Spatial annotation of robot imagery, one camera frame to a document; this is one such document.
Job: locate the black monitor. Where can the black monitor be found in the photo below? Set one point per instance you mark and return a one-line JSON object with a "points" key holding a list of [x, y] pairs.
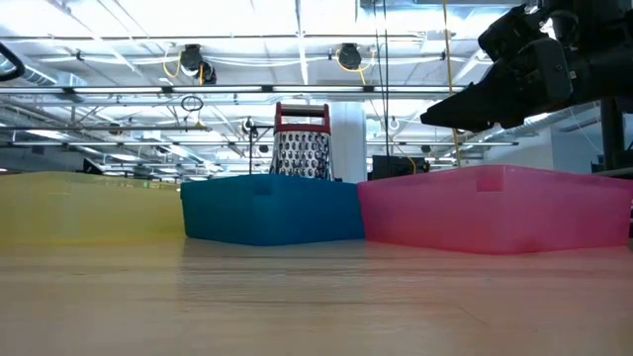
{"points": [[395, 168]]}

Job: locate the white pillar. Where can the white pillar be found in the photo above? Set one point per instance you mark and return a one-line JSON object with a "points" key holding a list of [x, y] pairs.
{"points": [[348, 143]]}

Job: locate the blue plastic bin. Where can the blue plastic bin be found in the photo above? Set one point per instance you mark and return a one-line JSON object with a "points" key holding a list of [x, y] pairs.
{"points": [[272, 212]]}

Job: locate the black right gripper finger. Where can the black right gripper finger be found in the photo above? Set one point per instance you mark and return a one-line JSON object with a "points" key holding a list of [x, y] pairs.
{"points": [[460, 111]]}

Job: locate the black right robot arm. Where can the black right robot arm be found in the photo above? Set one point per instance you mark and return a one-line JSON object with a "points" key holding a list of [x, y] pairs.
{"points": [[603, 49]]}

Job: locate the yellow plastic bin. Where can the yellow plastic bin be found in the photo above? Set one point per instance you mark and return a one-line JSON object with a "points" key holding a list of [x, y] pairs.
{"points": [[89, 212]]}

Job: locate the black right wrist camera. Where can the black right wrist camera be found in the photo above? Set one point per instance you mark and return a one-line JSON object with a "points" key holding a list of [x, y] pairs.
{"points": [[509, 34]]}

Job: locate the black aluminium rig frame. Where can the black aluminium rig frame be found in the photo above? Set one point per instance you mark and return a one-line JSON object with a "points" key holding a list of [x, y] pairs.
{"points": [[613, 138]]}

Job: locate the long ceiling light bar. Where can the long ceiling light bar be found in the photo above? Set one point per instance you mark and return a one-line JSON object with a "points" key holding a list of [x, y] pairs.
{"points": [[297, 89]]}

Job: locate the pink plastic bin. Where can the pink plastic bin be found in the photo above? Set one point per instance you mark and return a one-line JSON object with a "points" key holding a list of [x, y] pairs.
{"points": [[494, 212]]}

